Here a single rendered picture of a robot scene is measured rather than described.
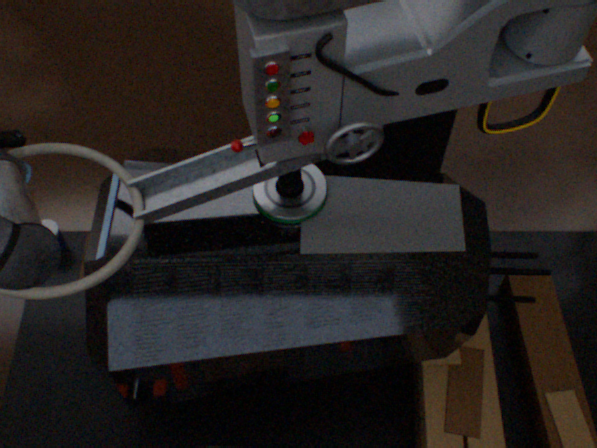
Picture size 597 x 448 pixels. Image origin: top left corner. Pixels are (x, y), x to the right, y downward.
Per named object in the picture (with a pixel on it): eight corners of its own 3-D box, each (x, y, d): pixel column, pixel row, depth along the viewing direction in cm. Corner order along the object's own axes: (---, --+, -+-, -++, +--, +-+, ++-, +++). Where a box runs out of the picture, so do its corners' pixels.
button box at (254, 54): (287, 130, 175) (286, 41, 151) (290, 139, 174) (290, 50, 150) (255, 137, 174) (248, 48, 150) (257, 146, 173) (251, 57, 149)
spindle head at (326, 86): (371, 82, 201) (390, -62, 164) (397, 143, 190) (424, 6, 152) (242, 108, 196) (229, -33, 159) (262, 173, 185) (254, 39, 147)
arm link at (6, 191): (84, 268, 131) (34, 157, 188) (19, 236, 124) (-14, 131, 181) (46, 321, 132) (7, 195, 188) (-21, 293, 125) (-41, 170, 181)
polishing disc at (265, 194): (281, 232, 206) (281, 230, 205) (239, 182, 215) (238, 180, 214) (341, 195, 213) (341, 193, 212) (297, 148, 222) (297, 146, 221)
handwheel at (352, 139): (369, 130, 189) (375, 90, 176) (382, 160, 184) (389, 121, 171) (313, 142, 187) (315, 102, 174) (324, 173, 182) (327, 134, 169)
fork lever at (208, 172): (364, 94, 203) (362, 83, 199) (387, 148, 193) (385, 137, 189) (132, 180, 207) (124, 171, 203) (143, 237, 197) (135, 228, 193)
